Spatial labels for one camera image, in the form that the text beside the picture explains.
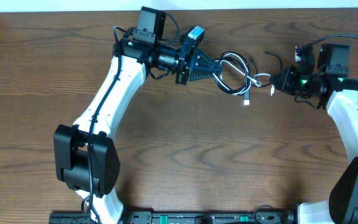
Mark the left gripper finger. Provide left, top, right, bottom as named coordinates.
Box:
left=188, top=68, right=221, bottom=82
left=193, top=48, right=223, bottom=75

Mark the white USB cable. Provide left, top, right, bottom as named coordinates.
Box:
left=213, top=53, right=275, bottom=96

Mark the black USB cable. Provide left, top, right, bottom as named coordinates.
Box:
left=213, top=50, right=284, bottom=106

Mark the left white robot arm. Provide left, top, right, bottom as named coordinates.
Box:
left=53, top=7, right=223, bottom=223

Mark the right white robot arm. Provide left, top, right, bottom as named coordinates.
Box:
left=269, top=44, right=358, bottom=223

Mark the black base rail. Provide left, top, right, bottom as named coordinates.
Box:
left=48, top=211, right=291, bottom=224

